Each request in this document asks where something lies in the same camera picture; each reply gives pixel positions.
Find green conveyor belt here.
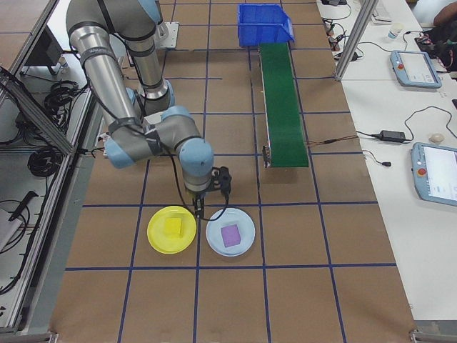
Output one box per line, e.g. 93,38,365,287
256,41,311,170

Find black power adapter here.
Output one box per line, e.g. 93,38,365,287
371,130,407,143

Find purple foam cube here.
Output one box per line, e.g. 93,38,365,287
220,224,243,249

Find light blue round plate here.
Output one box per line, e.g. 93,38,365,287
206,207,257,257

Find yellow foam cube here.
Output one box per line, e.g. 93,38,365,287
163,217,184,239

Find yellow round plate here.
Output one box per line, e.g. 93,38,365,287
147,205,199,255

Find blue plastic storage bin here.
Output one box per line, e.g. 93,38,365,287
237,3,296,49

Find red and black wires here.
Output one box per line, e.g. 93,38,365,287
306,134,358,146

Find small brown circuit board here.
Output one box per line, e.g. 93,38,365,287
330,35,346,58
323,17,338,39

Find black equipment box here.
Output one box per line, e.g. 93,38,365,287
23,26,64,76

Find white paper cup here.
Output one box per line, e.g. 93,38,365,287
387,23,405,41

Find black coiled cable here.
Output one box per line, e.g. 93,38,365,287
27,146,60,178
44,80,89,119

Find light blue teach pendant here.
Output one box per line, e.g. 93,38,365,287
389,49,443,89
410,141,457,207

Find V-shaped metal bar frame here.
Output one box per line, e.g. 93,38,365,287
0,0,96,332

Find tall aluminium stand post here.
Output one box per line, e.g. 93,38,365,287
333,0,380,82

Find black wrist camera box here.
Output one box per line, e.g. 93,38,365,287
210,165,235,198

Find person bare forearm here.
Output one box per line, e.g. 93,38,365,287
433,5,457,28

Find aluminium corner bar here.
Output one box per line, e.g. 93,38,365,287
409,325,457,343
0,331,55,343

